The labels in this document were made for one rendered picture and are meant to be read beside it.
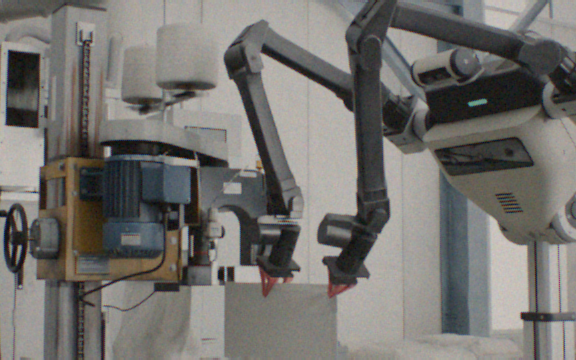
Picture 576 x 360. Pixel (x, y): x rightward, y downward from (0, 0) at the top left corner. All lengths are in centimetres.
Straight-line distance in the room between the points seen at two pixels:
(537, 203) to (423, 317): 608
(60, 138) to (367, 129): 90
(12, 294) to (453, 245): 451
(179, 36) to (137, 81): 28
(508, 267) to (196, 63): 693
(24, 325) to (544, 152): 358
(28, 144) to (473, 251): 462
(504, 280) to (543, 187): 677
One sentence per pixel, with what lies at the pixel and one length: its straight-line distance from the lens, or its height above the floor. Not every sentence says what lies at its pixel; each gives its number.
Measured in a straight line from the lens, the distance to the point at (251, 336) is 243.
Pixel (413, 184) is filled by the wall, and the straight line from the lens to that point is 830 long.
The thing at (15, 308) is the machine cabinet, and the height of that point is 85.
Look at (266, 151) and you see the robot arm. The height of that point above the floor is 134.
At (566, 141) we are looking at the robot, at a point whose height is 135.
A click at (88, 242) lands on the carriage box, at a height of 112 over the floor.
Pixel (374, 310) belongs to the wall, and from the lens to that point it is 798.
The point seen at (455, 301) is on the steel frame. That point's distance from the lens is 847.
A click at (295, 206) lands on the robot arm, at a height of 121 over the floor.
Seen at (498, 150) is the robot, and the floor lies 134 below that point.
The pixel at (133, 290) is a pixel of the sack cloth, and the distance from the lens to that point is 312.
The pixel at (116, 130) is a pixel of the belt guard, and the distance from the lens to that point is 226.
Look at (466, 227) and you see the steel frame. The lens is 835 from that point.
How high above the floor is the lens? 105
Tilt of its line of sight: 6 degrees up
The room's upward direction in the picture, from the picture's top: straight up
